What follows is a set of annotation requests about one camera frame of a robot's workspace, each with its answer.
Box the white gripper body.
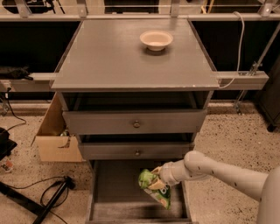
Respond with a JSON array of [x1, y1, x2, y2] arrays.
[[159, 160, 207, 186]]

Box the green rice chip bag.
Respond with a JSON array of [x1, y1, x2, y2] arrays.
[[138, 168, 171, 209]]

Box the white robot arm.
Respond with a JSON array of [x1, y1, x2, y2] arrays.
[[148, 150, 280, 224]]

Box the grey open bottom drawer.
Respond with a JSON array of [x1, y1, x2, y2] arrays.
[[85, 159, 193, 224]]

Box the grey top drawer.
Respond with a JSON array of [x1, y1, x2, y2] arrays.
[[62, 92, 208, 136]]

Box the grey middle drawer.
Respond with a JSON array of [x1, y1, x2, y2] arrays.
[[79, 133, 194, 160]]

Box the grey drawer cabinet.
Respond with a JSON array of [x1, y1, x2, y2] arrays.
[[50, 18, 221, 161]]

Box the cardboard box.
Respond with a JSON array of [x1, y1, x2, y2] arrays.
[[35, 94, 83, 162]]

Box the dark cabinet at right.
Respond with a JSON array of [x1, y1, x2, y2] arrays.
[[258, 56, 280, 132]]

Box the white paper bowl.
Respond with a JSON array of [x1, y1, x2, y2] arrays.
[[140, 31, 173, 52]]

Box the black stand legs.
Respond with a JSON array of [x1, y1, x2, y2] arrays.
[[0, 175, 76, 224]]

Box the black object at left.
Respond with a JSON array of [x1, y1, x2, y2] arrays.
[[0, 128, 18, 161]]

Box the black floor cable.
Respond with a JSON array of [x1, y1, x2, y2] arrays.
[[5, 175, 71, 224]]

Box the white hanging cable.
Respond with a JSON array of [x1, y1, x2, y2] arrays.
[[218, 10, 247, 89]]

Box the metal rail frame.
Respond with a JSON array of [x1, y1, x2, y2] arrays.
[[1, 0, 268, 92]]

